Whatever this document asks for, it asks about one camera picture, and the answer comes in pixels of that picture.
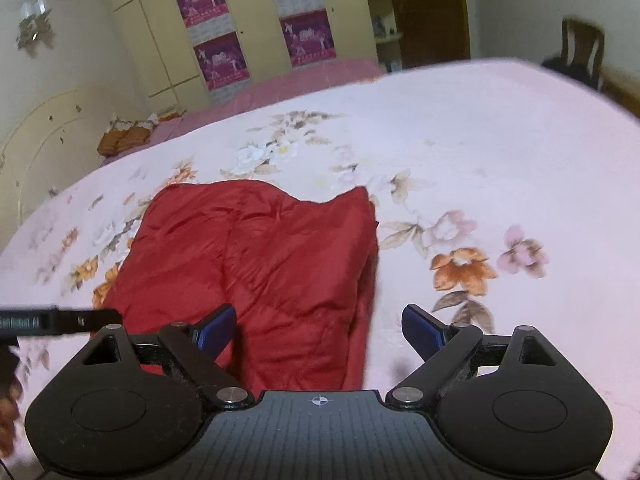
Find pink checked bed sheet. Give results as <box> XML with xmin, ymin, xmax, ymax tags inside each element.
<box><xmin>102</xmin><ymin>58</ymin><xmax>384</xmax><ymax>166</ymax></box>

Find dark wooden chair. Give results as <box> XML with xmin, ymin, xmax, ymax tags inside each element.
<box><xmin>541</xmin><ymin>16</ymin><xmax>605</xmax><ymax>90</ymax></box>

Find cream yellow wardrobe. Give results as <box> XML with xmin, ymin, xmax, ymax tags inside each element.
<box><xmin>107</xmin><ymin>0</ymin><xmax>378</xmax><ymax>113</ymax></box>

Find brown wooden door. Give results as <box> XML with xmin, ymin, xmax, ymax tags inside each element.
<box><xmin>393</xmin><ymin>0</ymin><xmax>471</xmax><ymax>68</ymax></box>

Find pink floral quilt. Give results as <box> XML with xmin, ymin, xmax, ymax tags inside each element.
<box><xmin>1</xmin><ymin>60</ymin><xmax>639</xmax><ymax>479</ymax></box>

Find red puffer jacket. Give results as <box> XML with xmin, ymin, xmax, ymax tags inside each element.
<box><xmin>93</xmin><ymin>180</ymin><xmax>378</xmax><ymax>393</ymax></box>

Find lower right purple poster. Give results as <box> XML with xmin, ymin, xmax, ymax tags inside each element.
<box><xmin>280</xmin><ymin>10</ymin><xmax>336</xmax><ymax>68</ymax></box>

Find cream wooden headboard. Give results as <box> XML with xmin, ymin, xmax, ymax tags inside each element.
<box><xmin>1</xmin><ymin>88</ymin><xmax>148</xmax><ymax>246</ymax></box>

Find wall lamp fixture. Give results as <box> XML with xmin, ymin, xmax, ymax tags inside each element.
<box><xmin>16</xmin><ymin>0</ymin><xmax>55</xmax><ymax>58</ymax></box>

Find lower left purple poster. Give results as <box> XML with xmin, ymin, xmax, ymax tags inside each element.
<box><xmin>194</xmin><ymin>32</ymin><xmax>250</xmax><ymax>104</ymax></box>

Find upper left purple poster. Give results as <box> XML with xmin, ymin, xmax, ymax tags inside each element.
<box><xmin>176</xmin><ymin>0</ymin><xmax>234</xmax><ymax>46</ymax></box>

